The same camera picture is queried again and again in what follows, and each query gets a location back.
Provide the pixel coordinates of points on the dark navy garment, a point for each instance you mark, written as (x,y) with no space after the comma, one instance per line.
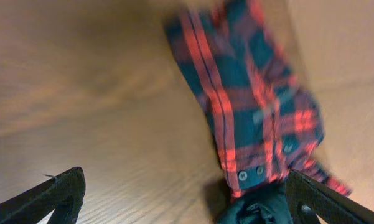
(267,205)

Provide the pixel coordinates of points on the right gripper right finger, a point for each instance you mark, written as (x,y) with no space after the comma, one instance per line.
(311,201)

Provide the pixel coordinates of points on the red navy plaid shirt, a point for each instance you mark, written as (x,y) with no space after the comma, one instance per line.
(264,123)

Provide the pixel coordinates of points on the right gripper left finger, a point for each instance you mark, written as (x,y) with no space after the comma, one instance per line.
(61,196)

